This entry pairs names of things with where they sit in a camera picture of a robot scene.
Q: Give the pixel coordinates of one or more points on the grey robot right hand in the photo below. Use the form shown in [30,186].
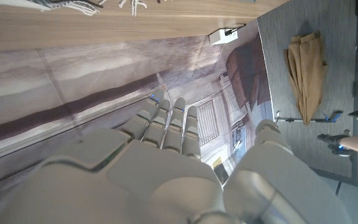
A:
[154,180]

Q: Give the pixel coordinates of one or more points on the beige plaid fringed scarf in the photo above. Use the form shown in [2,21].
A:
[79,6]

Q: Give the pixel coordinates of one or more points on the printed sofa room backdrop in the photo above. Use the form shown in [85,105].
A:
[73,77]

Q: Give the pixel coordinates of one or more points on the metal rod with blue clips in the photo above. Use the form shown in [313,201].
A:
[291,119]

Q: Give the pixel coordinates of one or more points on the white power strip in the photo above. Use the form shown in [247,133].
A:
[222,36]

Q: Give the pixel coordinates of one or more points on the black hand-held controller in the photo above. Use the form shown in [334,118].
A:
[332,143]

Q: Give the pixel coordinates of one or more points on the tan folded cloth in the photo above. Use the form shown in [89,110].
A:
[306,71]

